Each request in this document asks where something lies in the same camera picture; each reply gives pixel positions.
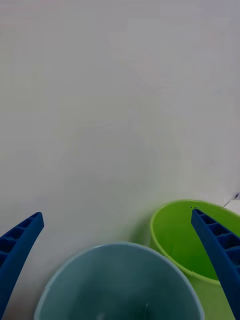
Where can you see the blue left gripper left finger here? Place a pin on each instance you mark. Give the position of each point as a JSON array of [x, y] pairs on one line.
[[17, 252]]

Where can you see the pale blue plastic bin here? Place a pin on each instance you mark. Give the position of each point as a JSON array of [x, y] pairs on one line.
[[120, 280]]

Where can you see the green plastic bin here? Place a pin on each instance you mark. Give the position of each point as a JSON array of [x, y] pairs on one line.
[[175, 237]]

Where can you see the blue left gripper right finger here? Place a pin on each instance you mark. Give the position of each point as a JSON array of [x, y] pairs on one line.
[[222, 252]]

